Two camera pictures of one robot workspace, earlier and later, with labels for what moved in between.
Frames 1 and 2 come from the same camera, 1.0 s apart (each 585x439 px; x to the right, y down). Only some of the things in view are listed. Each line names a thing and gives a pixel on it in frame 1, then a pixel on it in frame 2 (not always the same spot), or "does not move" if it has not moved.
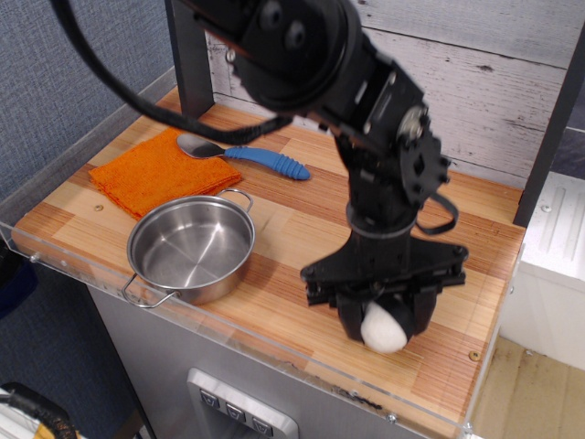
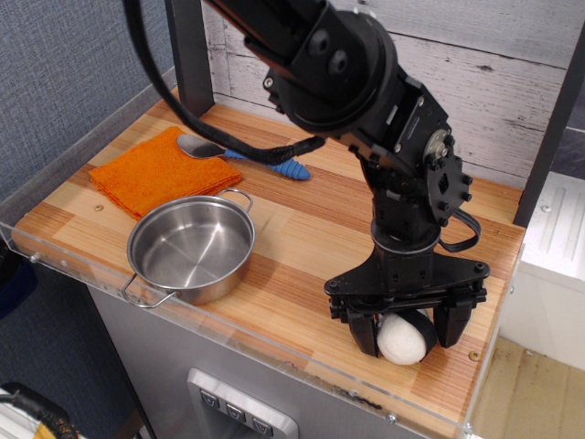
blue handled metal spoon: (196, 147) does not move
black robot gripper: (398, 265) -> (406, 273)
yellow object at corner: (44, 433) does not move
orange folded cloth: (156, 175) does not move
